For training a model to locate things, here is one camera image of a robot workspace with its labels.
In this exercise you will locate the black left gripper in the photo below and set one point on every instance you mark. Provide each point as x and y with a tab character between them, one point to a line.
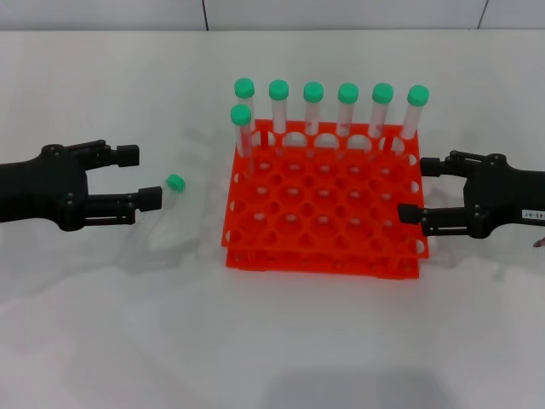
42	191

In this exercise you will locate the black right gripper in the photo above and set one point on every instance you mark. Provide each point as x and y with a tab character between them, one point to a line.
494	191

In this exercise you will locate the clear test tube green cap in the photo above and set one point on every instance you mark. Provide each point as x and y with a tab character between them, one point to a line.
240	114
244	87
175	182
313	91
382	93
279	89
348	92
418	96

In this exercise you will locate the orange test tube rack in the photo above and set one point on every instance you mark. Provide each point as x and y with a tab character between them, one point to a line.
323	200

